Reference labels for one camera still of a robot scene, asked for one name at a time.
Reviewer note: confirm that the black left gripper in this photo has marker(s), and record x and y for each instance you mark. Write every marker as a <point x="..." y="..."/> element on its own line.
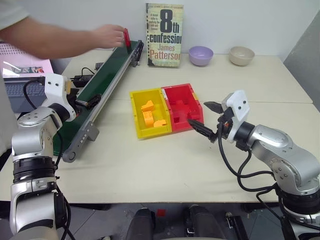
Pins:
<point x="73" y="96"/>

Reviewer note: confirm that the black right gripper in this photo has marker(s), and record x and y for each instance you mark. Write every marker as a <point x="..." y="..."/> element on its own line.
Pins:
<point x="226" y="122"/>

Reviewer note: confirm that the red toy block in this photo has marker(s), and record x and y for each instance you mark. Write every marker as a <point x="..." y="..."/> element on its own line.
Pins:
<point x="182" y="107"/>
<point x="194" y="113"/>
<point x="127" y="37"/>

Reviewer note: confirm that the person's bare forearm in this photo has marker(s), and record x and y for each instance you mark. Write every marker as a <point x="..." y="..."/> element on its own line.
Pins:
<point x="50" y="37"/>

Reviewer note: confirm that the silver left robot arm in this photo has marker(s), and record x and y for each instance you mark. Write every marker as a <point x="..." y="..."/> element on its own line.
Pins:
<point x="30" y="140"/>

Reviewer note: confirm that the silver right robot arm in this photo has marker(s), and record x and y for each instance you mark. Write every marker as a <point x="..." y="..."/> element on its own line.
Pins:
<point x="275" y="147"/>

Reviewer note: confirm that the green conveyor belt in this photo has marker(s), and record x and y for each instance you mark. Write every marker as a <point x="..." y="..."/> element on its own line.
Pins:
<point x="105" y="75"/>

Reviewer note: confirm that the person's bare hand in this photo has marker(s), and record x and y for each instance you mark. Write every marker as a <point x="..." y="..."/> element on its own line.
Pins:
<point x="108" y="36"/>

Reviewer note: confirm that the black power adapter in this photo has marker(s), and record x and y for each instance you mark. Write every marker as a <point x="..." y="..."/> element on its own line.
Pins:
<point x="81" y="80"/>

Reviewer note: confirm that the red plastic bin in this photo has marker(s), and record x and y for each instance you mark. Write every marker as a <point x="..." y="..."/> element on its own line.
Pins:
<point x="175" y="125"/>

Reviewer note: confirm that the small black keypad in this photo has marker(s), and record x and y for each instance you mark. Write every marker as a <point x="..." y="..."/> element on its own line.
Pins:
<point x="99" y="66"/>

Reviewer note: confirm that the yellow toy block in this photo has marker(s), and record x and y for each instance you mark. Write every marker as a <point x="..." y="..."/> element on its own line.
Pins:
<point x="148" y="106"/>
<point x="148" y="119"/>
<point x="160" y="123"/>

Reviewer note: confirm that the yellow plastic bin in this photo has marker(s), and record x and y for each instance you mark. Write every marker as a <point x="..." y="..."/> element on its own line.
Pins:
<point x="136" y="117"/>

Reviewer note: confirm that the purple bowl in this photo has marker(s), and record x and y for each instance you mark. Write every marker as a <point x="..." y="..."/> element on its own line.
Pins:
<point x="200" y="55"/>

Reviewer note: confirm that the beige bowl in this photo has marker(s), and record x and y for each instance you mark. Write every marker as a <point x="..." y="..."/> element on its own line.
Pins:
<point x="241" y="55"/>

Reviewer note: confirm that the grey laptop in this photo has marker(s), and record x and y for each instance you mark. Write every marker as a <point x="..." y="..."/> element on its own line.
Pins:
<point x="17" y="92"/>

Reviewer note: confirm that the dark rounded shape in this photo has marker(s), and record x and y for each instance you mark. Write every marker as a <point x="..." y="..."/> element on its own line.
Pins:
<point x="205" y="222"/>
<point x="140" y="225"/>

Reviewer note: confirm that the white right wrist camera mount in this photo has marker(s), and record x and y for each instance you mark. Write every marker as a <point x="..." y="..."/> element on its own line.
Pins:
<point x="238" y="105"/>

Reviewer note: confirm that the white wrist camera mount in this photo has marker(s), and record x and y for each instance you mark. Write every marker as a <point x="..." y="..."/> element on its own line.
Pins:
<point x="55" y="87"/>
<point x="238" y="105"/>

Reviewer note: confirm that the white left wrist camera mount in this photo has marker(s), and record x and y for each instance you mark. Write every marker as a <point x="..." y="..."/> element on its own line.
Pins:
<point x="55" y="87"/>

